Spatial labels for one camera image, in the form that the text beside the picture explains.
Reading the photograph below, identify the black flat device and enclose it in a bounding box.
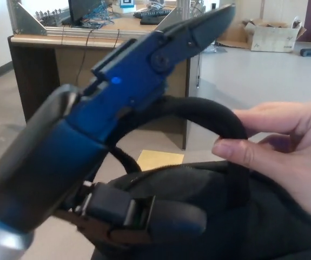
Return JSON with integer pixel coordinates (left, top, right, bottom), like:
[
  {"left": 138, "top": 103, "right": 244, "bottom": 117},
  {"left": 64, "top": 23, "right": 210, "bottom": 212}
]
[{"left": 140, "top": 15, "right": 167, "bottom": 25}]

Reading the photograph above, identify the person bare hand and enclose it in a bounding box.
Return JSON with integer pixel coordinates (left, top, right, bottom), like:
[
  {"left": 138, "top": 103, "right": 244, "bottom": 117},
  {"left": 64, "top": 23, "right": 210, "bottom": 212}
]
[{"left": 211, "top": 97, "right": 311, "bottom": 223}]

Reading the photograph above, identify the long black power cable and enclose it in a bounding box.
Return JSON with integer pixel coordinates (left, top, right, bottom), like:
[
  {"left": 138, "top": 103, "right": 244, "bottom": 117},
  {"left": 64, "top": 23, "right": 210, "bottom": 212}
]
[{"left": 74, "top": 28, "right": 95, "bottom": 87}]

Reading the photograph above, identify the blue cable bundle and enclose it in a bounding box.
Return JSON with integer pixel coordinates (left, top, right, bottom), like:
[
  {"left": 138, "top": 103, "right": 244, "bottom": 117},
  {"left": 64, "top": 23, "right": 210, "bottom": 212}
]
[{"left": 82, "top": 2, "right": 115, "bottom": 29}]

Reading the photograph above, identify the row of metal fittings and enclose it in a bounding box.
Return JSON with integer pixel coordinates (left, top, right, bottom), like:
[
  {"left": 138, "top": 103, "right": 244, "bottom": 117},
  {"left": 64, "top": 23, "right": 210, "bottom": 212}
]
[{"left": 35, "top": 10, "right": 72, "bottom": 25}]

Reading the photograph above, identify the open cardboard box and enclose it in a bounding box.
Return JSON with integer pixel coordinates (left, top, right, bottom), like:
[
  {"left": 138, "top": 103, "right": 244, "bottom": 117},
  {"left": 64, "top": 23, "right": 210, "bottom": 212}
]
[{"left": 241, "top": 17, "right": 307, "bottom": 52}]

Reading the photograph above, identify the yellow paper sheet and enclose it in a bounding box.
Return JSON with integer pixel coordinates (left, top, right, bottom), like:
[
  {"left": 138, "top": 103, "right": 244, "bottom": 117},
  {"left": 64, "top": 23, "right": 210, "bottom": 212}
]
[{"left": 136, "top": 149, "right": 185, "bottom": 172}]

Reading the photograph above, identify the black monitor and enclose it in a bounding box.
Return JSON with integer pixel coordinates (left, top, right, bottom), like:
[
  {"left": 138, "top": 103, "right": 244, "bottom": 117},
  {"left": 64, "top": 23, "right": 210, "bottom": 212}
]
[{"left": 62, "top": 0, "right": 102, "bottom": 28}]

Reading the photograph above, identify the white box with fiducial marker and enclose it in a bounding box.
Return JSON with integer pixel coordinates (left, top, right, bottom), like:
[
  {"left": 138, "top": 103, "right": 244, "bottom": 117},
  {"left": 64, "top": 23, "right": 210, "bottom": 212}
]
[{"left": 119, "top": 0, "right": 136, "bottom": 14}]

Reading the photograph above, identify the clear plastic bag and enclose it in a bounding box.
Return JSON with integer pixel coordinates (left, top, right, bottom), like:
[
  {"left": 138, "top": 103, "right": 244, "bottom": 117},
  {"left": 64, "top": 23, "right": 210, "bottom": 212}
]
[{"left": 202, "top": 43, "right": 228, "bottom": 54}]

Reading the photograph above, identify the flat cardboard sheet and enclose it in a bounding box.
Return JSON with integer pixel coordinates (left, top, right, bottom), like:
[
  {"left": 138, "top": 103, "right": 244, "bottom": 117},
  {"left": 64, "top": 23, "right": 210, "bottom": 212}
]
[{"left": 216, "top": 20, "right": 250, "bottom": 49}]

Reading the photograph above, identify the dark wooden desk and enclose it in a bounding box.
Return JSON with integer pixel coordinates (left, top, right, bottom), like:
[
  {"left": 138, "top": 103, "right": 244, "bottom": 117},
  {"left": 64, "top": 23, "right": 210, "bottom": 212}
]
[{"left": 8, "top": 5, "right": 207, "bottom": 150}]

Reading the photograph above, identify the black keyboard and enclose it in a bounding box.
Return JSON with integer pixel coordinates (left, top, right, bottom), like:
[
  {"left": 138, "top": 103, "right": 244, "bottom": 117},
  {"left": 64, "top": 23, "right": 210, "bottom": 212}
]
[{"left": 133, "top": 9, "right": 172, "bottom": 19}]

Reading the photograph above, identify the aluminium profile frame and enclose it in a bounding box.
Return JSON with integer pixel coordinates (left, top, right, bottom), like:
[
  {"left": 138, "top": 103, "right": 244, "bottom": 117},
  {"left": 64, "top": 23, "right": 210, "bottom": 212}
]
[{"left": 5, "top": 0, "right": 204, "bottom": 36}]

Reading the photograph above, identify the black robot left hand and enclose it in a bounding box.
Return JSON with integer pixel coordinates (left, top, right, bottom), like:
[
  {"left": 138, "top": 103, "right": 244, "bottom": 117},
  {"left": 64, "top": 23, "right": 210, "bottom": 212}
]
[{"left": 0, "top": 3, "right": 236, "bottom": 249}]

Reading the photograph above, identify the black lunchbag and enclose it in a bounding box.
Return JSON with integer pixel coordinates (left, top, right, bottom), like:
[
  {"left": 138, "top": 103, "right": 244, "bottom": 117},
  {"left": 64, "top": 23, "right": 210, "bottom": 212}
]
[{"left": 90, "top": 95, "right": 311, "bottom": 260}]

